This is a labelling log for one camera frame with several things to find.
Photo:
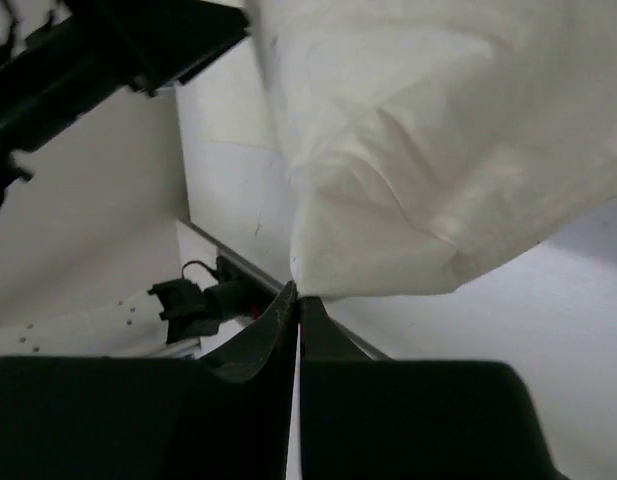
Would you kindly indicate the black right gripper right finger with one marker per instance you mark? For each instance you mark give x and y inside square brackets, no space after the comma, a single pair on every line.
[362,418]

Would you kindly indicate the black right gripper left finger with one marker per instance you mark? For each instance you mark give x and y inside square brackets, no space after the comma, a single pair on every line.
[223,416]

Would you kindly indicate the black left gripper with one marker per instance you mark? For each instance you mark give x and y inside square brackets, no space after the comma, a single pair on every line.
[87,50]

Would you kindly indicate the white t-shirt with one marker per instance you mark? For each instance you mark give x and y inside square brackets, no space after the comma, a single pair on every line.
[430,142]

